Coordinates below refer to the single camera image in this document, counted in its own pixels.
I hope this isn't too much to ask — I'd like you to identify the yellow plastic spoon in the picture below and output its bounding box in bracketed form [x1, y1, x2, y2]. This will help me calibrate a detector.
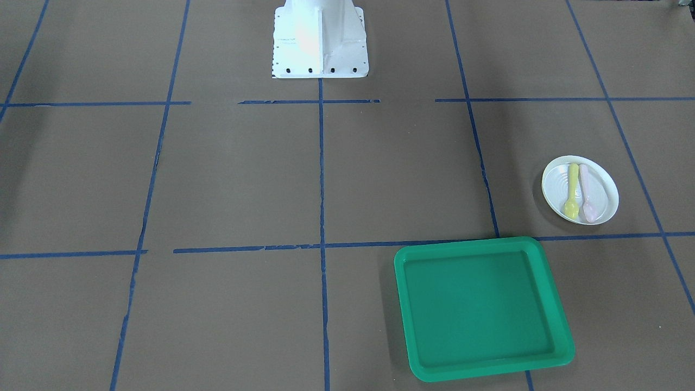
[563, 163, 580, 220]

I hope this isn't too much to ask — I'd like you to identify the white camera pillar mount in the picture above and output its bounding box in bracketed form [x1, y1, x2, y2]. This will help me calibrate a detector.
[271, 1, 370, 79]

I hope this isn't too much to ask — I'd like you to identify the pink plastic spoon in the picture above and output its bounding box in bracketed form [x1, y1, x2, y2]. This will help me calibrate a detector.
[579, 164, 598, 224]

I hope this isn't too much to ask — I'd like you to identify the green plastic tray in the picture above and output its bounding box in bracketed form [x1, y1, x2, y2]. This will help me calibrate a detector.
[393, 237, 576, 383]

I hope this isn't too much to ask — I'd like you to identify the white round plate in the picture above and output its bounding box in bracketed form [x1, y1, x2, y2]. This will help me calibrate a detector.
[541, 155, 619, 225]

